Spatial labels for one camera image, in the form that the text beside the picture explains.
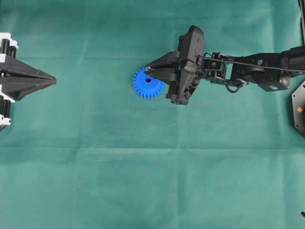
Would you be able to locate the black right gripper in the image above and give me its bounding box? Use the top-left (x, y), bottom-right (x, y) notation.
top-left (145, 25), bottom-right (206, 105)

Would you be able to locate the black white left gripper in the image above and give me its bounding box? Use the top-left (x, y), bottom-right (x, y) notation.
top-left (0, 32), bottom-right (57, 130)

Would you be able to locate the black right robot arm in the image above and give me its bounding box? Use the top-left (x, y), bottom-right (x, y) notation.
top-left (145, 26), bottom-right (305, 105)

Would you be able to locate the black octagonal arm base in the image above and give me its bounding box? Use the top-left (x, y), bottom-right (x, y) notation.
top-left (291, 81), bottom-right (305, 137)

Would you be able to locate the blue plastic spur gear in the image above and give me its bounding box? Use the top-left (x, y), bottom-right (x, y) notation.
top-left (132, 68), bottom-right (164, 99)

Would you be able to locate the green cloth table cover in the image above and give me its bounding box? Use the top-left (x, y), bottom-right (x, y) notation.
top-left (0, 0), bottom-right (305, 229)

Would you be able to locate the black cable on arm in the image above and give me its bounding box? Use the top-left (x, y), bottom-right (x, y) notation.
top-left (194, 53), bottom-right (305, 72)

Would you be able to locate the black frame bar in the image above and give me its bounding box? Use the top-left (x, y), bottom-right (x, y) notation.
top-left (298, 0), bottom-right (305, 45)

